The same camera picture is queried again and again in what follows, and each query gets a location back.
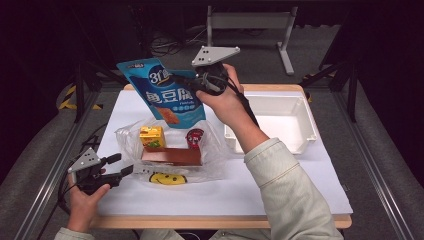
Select clear smiley-face plastic bag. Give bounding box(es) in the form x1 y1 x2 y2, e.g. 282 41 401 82
114 116 232 186

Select aluminium floor rail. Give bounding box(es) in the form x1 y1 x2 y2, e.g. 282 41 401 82
333 89 416 240
14 89 101 240

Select brown rectangular box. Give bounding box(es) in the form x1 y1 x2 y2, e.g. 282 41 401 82
141 146 203 167

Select blue snack pouch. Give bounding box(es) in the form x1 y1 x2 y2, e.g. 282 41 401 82
116 58 207 130

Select black floor cables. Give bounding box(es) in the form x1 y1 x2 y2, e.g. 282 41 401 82
149 26 208 57

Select black tripod stand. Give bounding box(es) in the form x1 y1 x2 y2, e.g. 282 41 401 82
69 58 128 124
299 53 360 124

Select person's left hand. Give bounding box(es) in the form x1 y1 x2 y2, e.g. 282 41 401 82
66 174 112 232

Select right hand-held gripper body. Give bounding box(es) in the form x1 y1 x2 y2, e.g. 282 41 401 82
191 45 241 98

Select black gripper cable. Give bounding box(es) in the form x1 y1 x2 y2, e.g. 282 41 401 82
228 79 260 128

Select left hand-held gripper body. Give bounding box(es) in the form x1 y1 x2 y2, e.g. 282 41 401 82
67 147 123 196

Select yellow juice carton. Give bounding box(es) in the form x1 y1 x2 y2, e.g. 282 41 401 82
139 125 167 149

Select white plastic bin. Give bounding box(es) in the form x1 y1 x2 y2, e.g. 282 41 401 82
223 94 318 155

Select grey metal stand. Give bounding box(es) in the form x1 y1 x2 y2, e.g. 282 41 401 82
205 5 299 76

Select person's right hand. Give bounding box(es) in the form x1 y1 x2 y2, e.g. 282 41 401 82
195 63 264 138

